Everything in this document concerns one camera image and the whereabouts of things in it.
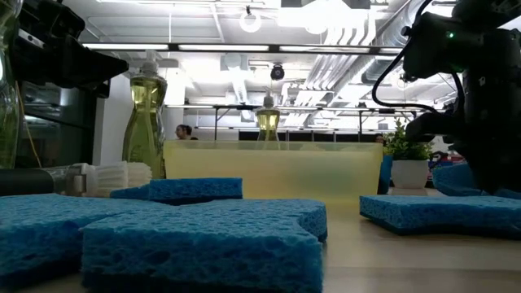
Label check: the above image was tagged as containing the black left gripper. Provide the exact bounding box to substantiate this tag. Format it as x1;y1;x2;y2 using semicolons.
7;0;129;98

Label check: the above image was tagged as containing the yellow translucent plastic tray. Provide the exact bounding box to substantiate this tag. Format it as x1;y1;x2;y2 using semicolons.
163;139;384;206

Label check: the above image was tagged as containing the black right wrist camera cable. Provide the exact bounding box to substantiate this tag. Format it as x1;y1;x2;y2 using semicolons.
371;0;443;116

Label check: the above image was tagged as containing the round white ceiling lamp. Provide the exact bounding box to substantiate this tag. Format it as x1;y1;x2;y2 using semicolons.
239;11;263;34

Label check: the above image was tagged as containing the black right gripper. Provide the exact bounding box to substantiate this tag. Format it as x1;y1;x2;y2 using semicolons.
462;77;521;192

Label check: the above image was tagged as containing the black background workbench frame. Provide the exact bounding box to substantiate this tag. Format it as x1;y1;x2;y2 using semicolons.
164;103;398;142

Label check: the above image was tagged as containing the green plant in white pot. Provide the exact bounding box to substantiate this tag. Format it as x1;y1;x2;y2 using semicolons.
383;118;434;190

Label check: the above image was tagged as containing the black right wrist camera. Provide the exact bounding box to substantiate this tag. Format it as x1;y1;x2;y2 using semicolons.
405;112;467;144

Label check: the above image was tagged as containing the black aluminium rig frame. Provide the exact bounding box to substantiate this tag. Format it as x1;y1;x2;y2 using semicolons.
81;42;408;58

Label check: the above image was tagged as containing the orange hanging cable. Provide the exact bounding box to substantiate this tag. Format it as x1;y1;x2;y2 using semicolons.
15;85;42;168

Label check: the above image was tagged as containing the blue cellulose sponge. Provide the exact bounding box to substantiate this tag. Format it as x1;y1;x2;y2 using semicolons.
431;162;521;200
80;198;329;293
109;177;244;206
0;193;172;288
359;194;521;237

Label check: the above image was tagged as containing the black overhead camera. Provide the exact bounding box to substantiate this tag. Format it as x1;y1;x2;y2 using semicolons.
269;63;286;81

